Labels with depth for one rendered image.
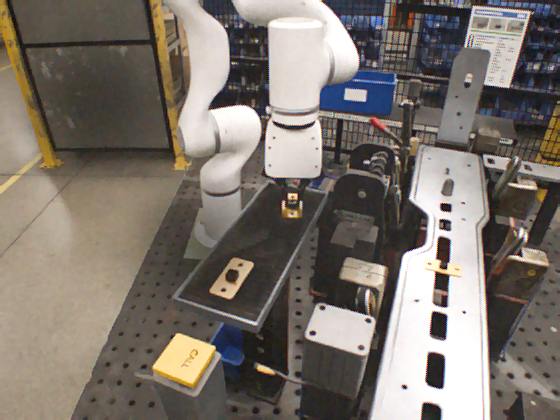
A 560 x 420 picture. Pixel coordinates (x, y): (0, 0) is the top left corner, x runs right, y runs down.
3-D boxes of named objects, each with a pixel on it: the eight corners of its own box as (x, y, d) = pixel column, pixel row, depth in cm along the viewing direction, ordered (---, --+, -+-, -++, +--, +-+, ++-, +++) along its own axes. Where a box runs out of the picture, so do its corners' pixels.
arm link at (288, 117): (265, 110, 62) (265, 127, 64) (320, 111, 62) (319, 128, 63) (268, 94, 69) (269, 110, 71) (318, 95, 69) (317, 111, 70)
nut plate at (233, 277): (231, 300, 57) (230, 294, 56) (208, 293, 58) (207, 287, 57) (254, 264, 63) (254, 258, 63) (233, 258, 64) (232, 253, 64)
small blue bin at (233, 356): (242, 387, 94) (239, 366, 89) (207, 373, 97) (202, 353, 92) (259, 352, 102) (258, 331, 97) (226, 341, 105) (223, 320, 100)
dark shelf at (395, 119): (516, 146, 139) (519, 139, 137) (290, 112, 166) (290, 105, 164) (509, 126, 156) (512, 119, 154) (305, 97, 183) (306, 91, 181)
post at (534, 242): (548, 252, 135) (581, 184, 119) (517, 246, 138) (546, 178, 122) (545, 242, 140) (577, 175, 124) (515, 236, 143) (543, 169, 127)
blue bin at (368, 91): (391, 115, 155) (396, 83, 148) (317, 108, 161) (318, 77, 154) (391, 102, 168) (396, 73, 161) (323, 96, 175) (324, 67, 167)
